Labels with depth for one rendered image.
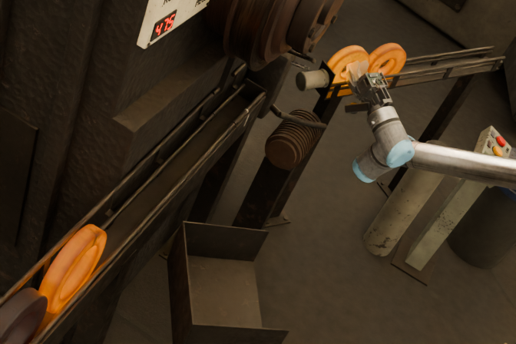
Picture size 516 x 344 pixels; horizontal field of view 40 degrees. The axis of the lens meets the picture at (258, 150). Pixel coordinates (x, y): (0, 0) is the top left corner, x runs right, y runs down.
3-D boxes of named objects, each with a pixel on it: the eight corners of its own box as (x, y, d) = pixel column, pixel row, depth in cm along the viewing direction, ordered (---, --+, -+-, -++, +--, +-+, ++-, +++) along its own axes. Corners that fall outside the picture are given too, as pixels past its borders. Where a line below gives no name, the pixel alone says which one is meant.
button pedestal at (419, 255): (388, 268, 273) (471, 153, 234) (404, 232, 291) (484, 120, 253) (425, 290, 271) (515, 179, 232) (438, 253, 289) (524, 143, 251)
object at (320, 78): (293, 82, 226) (298, 67, 222) (316, 79, 230) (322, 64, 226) (302, 95, 222) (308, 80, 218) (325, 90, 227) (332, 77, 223)
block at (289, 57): (232, 104, 219) (257, 41, 205) (243, 93, 226) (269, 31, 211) (261, 121, 218) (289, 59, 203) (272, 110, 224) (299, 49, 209)
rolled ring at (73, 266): (46, 296, 126) (31, 286, 127) (53, 326, 142) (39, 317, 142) (107, 216, 136) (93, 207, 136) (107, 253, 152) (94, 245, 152)
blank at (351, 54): (332, 46, 221) (339, 53, 219) (372, 42, 229) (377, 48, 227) (317, 85, 231) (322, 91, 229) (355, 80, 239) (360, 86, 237)
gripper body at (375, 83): (382, 70, 221) (398, 102, 217) (366, 85, 228) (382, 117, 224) (363, 71, 217) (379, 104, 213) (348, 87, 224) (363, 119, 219)
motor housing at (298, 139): (219, 238, 254) (269, 128, 221) (245, 204, 271) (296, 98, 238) (249, 257, 253) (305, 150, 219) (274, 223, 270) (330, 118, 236)
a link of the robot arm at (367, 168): (382, 177, 231) (405, 159, 222) (360, 189, 224) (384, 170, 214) (365, 153, 233) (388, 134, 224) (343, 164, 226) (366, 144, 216)
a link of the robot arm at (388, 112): (388, 131, 223) (365, 133, 218) (382, 117, 225) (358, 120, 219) (405, 116, 216) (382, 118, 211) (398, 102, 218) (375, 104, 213)
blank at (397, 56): (371, 44, 228) (376, 51, 227) (408, 39, 236) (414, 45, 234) (355, 81, 239) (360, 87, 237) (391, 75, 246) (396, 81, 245)
